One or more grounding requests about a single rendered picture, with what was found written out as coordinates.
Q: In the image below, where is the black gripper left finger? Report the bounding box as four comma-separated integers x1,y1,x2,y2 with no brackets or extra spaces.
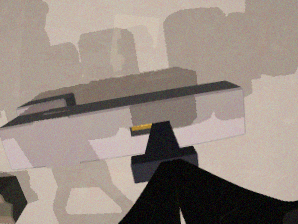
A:
118,160,181,224

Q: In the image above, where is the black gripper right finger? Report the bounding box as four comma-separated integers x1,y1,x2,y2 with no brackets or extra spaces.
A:
172,159,298,224

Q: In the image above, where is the grey cylinder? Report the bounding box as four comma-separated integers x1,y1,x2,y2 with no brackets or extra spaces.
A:
132,124,152,131

